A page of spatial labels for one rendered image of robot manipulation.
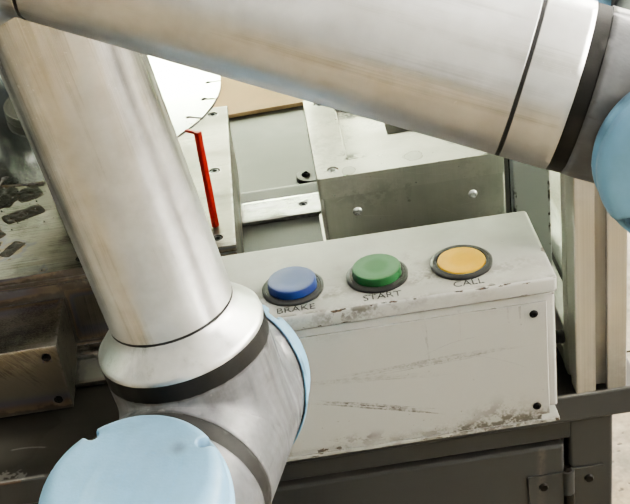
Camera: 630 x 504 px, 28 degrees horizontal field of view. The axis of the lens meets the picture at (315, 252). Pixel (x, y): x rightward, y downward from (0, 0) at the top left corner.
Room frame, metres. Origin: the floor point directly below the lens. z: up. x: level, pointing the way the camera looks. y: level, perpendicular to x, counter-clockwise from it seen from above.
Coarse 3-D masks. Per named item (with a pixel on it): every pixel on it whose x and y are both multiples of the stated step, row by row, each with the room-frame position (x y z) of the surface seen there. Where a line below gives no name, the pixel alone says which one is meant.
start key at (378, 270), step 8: (368, 256) 0.88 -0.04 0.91; (376, 256) 0.88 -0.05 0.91; (384, 256) 0.87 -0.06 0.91; (392, 256) 0.87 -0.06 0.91; (360, 264) 0.87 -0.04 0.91; (368, 264) 0.87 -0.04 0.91; (376, 264) 0.86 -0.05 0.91; (384, 264) 0.86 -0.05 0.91; (392, 264) 0.86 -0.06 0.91; (400, 264) 0.86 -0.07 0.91; (352, 272) 0.86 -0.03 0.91; (360, 272) 0.86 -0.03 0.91; (368, 272) 0.85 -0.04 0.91; (376, 272) 0.85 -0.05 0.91; (384, 272) 0.85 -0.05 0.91; (392, 272) 0.85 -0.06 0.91; (400, 272) 0.86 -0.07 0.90; (360, 280) 0.85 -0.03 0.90; (368, 280) 0.84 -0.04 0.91; (376, 280) 0.84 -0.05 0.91; (384, 280) 0.84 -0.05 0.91; (392, 280) 0.85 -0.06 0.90
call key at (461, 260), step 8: (456, 248) 0.88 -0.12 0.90; (464, 248) 0.88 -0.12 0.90; (472, 248) 0.88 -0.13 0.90; (440, 256) 0.87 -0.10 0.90; (448, 256) 0.87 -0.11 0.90; (456, 256) 0.87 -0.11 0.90; (464, 256) 0.87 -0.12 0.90; (472, 256) 0.86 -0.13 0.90; (480, 256) 0.86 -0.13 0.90; (440, 264) 0.86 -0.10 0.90; (448, 264) 0.86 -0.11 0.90; (456, 264) 0.86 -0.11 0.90; (464, 264) 0.85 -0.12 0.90; (472, 264) 0.85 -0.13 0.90; (480, 264) 0.85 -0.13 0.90; (448, 272) 0.85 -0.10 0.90; (456, 272) 0.85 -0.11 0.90; (464, 272) 0.84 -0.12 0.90
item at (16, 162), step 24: (168, 72) 1.22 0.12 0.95; (192, 72) 1.21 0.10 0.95; (0, 96) 1.22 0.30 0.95; (168, 96) 1.16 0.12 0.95; (192, 96) 1.15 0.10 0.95; (216, 96) 1.15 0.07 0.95; (0, 120) 1.16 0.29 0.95; (192, 120) 1.10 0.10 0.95; (0, 144) 1.11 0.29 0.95; (24, 144) 1.10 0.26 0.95; (0, 168) 1.05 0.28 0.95; (24, 168) 1.05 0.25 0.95
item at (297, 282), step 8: (280, 272) 0.87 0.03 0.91; (288, 272) 0.87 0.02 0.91; (296, 272) 0.87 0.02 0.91; (304, 272) 0.87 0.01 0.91; (312, 272) 0.87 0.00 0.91; (272, 280) 0.86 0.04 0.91; (280, 280) 0.86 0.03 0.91; (288, 280) 0.86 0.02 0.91; (296, 280) 0.86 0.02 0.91; (304, 280) 0.86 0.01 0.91; (312, 280) 0.85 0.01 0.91; (272, 288) 0.85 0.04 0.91; (280, 288) 0.85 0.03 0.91; (288, 288) 0.85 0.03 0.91; (296, 288) 0.85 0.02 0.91; (304, 288) 0.84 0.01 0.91; (312, 288) 0.85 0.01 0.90; (280, 296) 0.84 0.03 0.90; (288, 296) 0.84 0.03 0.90; (296, 296) 0.84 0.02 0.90; (304, 296) 0.84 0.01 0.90
